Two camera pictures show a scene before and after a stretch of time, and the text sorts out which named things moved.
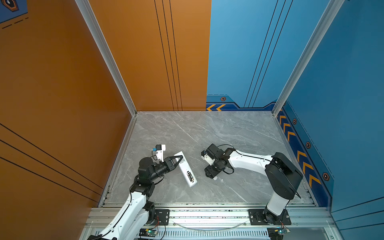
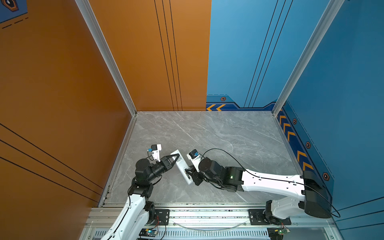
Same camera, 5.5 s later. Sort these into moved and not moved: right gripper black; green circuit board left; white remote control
Moved: right gripper black
Not moved: white remote control; green circuit board left
